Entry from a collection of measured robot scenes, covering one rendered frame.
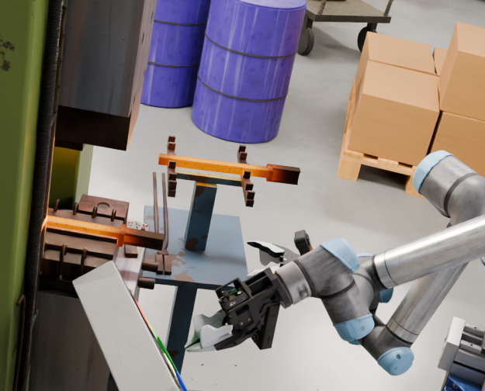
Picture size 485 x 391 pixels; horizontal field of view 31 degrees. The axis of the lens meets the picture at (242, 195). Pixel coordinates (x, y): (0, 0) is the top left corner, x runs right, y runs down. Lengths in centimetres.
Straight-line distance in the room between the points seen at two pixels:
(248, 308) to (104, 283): 27
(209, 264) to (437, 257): 92
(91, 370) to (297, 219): 248
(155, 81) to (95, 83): 362
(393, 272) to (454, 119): 313
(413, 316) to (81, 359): 76
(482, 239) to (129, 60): 74
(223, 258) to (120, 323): 110
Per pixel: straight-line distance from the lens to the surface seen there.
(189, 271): 241
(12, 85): 142
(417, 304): 199
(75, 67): 168
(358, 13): 699
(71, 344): 201
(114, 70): 167
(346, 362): 348
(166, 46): 522
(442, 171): 200
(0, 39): 140
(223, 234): 262
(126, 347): 139
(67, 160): 221
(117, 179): 443
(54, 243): 197
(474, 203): 194
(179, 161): 239
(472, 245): 169
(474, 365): 239
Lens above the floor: 204
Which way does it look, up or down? 27 degrees down
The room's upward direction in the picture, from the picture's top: 12 degrees clockwise
